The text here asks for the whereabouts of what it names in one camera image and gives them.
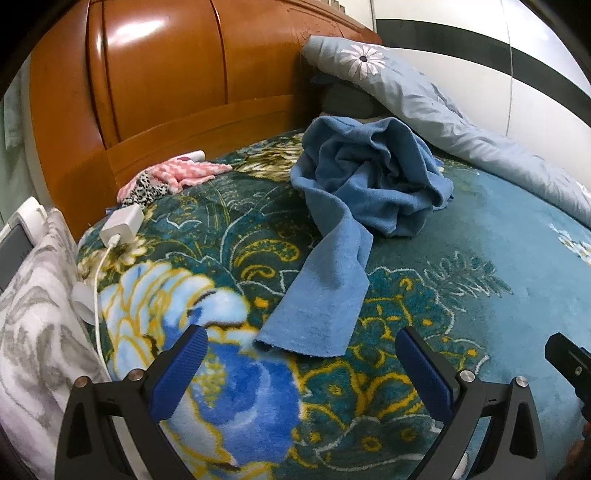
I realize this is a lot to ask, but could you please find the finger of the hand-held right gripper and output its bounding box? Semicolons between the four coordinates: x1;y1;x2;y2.
544;332;591;414

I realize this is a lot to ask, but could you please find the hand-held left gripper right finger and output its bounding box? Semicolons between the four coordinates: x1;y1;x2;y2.
396;326;548;480

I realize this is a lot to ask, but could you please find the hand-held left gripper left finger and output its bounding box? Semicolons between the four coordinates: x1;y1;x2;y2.
55;325;209;480

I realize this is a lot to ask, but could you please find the blue fleece garment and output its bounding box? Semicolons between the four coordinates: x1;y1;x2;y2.
253;115;455;359

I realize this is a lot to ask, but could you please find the teal floral blanket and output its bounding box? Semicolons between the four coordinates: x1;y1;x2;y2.
76;129;591;480

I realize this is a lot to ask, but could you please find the grey white patterned pillow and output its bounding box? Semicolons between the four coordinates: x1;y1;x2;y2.
0;208;114;480

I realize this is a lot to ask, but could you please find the white charger adapter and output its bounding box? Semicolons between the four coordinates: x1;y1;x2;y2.
99;204;144;248

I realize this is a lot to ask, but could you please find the leopard print cloth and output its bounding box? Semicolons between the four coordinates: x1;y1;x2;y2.
121;169;172;206

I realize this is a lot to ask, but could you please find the pink white patterned cloth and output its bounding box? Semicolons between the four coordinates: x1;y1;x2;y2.
117;157;232;202

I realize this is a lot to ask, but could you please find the white grey device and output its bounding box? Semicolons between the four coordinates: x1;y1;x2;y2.
0;196;48;292

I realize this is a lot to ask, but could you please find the dark grey pillow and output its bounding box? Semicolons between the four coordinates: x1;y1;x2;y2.
310;74;387;119

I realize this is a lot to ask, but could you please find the grey-blue flower-print quilt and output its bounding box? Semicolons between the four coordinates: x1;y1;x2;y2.
301;35;591;225

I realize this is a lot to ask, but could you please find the wooden headboard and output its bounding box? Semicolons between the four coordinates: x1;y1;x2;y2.
30;0;383;237

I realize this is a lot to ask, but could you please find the white charging cable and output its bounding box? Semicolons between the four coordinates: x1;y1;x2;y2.
71;234;122;365

